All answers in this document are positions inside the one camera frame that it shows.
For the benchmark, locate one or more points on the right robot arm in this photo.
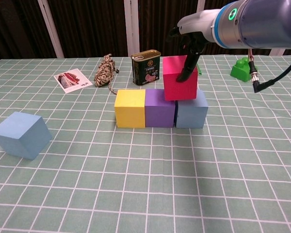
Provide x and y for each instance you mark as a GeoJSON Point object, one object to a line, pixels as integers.
{"type": "Point", "coordinates": [262, 21]}

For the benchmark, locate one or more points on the green studded toy brick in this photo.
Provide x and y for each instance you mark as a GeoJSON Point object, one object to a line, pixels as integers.
{"type": "Point", "coordinates": [240, 70]}

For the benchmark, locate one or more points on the yellow foam cube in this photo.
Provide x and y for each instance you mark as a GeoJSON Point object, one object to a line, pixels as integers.
{"type": "Point", "coordinates": [129, 111]}

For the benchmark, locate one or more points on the light blue foam cube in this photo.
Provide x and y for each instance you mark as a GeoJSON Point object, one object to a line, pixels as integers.
{"type": "Point", "coordinates": [19, 136]}
{"type": "Point", "coordinates": [191, 115]}

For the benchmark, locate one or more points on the pink foam cube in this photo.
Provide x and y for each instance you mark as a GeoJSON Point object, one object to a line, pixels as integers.
{"type": "Point", "coordinates": [179, 89]}

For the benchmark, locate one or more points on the green checked tablecloth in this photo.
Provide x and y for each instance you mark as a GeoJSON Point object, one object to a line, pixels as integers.
{"type": "Point", "coordinates": [145, 194]}

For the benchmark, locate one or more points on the white photo card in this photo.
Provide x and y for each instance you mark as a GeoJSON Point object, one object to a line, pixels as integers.
{"type": "Point", "coordinates": [72, 81]}

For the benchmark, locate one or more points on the dark green meat tin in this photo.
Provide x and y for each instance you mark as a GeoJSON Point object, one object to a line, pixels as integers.
{"type": "Point", "coordinates": [146, 70]}

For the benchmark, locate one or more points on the purple foam cube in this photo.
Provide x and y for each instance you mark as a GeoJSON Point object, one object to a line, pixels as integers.
{"type": "Point", "coordinates": [158, 114]}

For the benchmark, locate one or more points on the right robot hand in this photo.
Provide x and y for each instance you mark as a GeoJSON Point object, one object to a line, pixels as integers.
{"type": "Point", "coordinates": [196, 20]}

